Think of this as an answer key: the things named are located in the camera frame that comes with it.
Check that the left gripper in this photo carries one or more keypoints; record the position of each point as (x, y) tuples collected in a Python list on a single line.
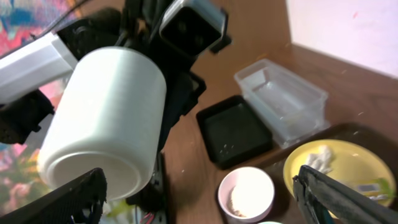
[(140, 31)]

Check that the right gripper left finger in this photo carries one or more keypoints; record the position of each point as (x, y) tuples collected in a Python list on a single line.
[(78, 201)]

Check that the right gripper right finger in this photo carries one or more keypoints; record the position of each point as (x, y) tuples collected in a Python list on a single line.
[(318, 196)]

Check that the white tissue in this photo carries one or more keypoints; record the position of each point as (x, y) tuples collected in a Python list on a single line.
[(321, 161)]

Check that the pink bowl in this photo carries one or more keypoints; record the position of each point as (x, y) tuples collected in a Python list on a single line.
[(246, 194)]

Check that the white cup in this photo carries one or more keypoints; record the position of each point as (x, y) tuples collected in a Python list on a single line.
[(109, 117)]

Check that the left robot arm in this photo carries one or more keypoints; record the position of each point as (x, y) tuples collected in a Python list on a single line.
[(35, 75)]

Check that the black waste tray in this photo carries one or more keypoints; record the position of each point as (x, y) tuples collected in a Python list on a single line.
[(233, 133)]

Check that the yellow plate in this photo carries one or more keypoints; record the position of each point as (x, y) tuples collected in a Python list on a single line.
[(350, 164)]

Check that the brown serving tray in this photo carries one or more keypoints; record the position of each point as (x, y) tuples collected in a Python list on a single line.
[(286, 210)]

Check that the clear plastic bin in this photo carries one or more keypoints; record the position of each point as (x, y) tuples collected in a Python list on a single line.
[(291, 107)]

